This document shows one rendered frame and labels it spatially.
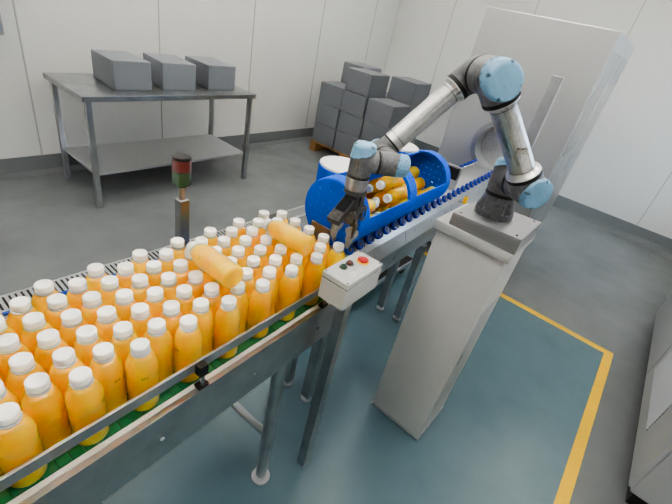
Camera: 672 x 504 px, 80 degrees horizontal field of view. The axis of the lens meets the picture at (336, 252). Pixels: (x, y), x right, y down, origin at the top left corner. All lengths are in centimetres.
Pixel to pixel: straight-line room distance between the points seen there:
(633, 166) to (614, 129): 53
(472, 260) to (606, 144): 490
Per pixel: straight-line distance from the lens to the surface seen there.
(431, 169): 231
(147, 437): 112
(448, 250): 168
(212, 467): 205
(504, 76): 133
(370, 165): 127
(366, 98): 528
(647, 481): 263
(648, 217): 653
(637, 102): 637
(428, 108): 142
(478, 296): 170
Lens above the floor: 178
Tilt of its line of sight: 31 degrees down
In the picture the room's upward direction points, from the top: 13 degrees clockwise
